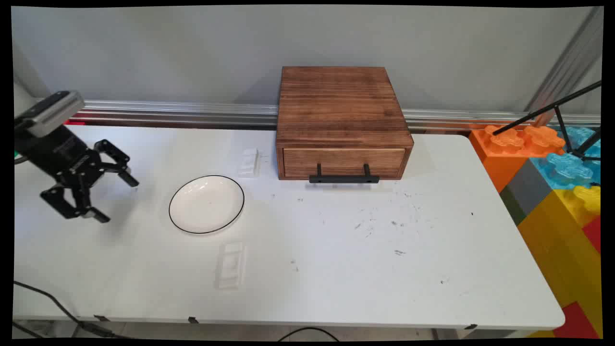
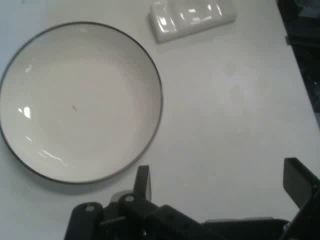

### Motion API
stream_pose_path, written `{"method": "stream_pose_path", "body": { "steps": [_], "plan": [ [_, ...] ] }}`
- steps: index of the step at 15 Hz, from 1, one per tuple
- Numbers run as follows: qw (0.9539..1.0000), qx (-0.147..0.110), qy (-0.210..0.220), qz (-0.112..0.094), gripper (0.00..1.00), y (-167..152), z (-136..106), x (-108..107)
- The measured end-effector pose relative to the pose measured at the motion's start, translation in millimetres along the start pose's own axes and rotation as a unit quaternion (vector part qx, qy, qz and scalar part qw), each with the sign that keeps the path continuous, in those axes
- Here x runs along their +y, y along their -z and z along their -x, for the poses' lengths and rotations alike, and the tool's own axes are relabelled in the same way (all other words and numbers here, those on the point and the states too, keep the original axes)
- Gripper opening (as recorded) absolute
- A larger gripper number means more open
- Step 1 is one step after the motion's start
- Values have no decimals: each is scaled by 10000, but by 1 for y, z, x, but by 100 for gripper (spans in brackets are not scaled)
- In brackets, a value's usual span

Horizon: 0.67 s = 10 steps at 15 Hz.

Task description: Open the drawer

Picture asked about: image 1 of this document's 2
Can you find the red foam floor tile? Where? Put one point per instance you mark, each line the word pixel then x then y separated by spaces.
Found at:
pixel 74 123

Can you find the grey foam building block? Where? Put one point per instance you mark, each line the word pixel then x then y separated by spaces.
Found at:
pixel 528 190

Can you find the small red foam block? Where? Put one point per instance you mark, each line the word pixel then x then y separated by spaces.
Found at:
pixel 593 233

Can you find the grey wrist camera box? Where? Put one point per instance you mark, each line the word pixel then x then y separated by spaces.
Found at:
pixel 50 113

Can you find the colourful giant toy bricks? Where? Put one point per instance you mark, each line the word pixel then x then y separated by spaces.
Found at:
pixel 562 250

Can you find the orange foam building block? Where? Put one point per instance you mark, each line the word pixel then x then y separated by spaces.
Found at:
pixel 504 149

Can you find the black tripod stand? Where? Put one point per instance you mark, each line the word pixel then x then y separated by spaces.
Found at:
pixel 559 113

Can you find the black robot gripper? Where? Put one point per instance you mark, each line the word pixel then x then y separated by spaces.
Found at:
pixel 57 154

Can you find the white plate with black rim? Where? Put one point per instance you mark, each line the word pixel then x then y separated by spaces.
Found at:
pixel 206 204

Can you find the brown wooden drawer cabinet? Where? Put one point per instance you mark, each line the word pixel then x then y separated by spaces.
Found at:
pixel 341 105

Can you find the blue foam building block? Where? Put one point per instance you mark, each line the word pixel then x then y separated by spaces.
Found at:
pixel 567 168

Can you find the small white plastic block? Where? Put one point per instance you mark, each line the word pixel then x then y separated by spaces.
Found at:
pixel 249 162

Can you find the large red foam block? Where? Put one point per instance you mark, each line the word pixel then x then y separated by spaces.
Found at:
pixel 579 322

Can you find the flat white rectangular tray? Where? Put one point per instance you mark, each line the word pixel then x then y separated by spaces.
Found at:
pixel 230 265

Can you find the slanted aluminium profile post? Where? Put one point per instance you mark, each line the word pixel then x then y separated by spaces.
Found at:
pixel 567 62

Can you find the aluminium rail along wall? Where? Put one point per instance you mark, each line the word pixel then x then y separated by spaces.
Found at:
pixel 192 113

